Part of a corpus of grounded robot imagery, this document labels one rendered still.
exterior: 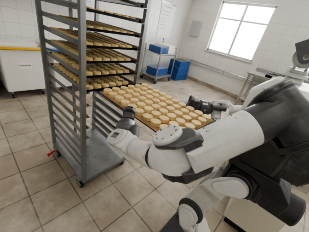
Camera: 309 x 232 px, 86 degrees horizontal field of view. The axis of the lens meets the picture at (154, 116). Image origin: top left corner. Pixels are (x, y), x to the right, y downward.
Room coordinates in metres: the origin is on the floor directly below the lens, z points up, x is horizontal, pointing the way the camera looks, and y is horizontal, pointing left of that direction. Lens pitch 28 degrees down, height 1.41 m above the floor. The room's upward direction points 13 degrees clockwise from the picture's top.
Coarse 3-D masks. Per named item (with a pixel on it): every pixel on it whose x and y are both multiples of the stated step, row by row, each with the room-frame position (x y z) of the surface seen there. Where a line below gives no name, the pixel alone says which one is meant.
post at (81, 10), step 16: (80, 0) 0.91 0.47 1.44; (80, 16) 0.91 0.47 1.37; (80, 32) 0.91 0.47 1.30; (80, 48) 0.91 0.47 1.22; (80, 64) 0.91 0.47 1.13; (80, 80) 0.92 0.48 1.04; (80, 96) 0.92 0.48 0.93; (80, 112) 0.92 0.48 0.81; (80, 128) 0.92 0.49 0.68; (80, 144) 0.93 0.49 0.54
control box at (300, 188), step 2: (308, 184) 0.78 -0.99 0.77; (294, 186) 0.80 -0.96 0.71; (298, 186) 0.79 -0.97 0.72; (300, 186) 0.79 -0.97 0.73; (302, 186) 0.78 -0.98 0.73; (304, 186) 0.78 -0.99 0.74; (306, 186) 0.78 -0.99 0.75; (308, 186) 0.77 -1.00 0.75; (296, 188) 0.79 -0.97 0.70; (298, 188) 0.79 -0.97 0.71; (300, 188) 0.78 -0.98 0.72; (302, 188) 0.78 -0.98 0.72; (304, 188) 0.78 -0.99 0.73; (306, 188) 0.77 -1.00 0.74; (308, 188) 0.77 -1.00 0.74; (300, 190) 0.78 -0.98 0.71; (302, 190) 0.78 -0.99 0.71; (304, 190) 0.77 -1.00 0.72; (306, 190) 0.77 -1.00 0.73; (308, 190) 0.77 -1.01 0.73; (304, 192) 0.77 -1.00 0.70; (306, 192) 0.77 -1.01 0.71; (308, 192) 0.77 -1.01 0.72
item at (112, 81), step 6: (54, 66) 1.30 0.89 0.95; (60, 66) 1.27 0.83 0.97; (66, 72) 1.17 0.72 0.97; (72, 72) 1.20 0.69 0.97; (72, 78) 1.13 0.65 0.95; (78, 78) 1.11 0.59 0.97; (90, 78) 1.19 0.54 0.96; (96, 78) 1.19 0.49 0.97; (102, 78) 1.22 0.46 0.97; (108, 78) 1.26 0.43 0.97; (114, 78) 1.31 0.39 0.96; (120, 78) 1.32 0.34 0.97; (90, 84) 1.08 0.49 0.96; (96, 84) 1.07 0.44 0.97; (102, 84) 1.10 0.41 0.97; (108, 84) 1.12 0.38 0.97; (114, 84) 1.16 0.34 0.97; (120, 84) 1.20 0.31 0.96; (126, 84) 1.25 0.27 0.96
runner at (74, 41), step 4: (44, 28) 1.29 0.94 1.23; (48, 28) 1.24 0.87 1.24; (52, 32) 1.20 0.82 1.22; (56, 32) 1.16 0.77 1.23; (60, 32) 1.12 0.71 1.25; (60, 36) 1.13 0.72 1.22; (64, 36) 1.09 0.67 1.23; (68, 36) 1.06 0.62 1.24; (68, 40) 1.06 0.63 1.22; (72, 40) 1.03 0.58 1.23; (76, 40) 1.00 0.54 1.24; (76, 44) 1.00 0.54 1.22; (88, 48) 0.96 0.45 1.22
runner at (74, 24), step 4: (44, 12) 1.27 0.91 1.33; (48, 16) 1.23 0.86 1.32; (52, 16) 1.19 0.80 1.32; (56, 16) 1.15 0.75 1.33; (56, 20) 1.15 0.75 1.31; (60, 20) 1.12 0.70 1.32; (64, 20) 1.08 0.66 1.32; (68, 20) 1.05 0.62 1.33; (68, 24) 1.06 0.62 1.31; (72, 24) 1.02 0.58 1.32; (76, 24) 1.00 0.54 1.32
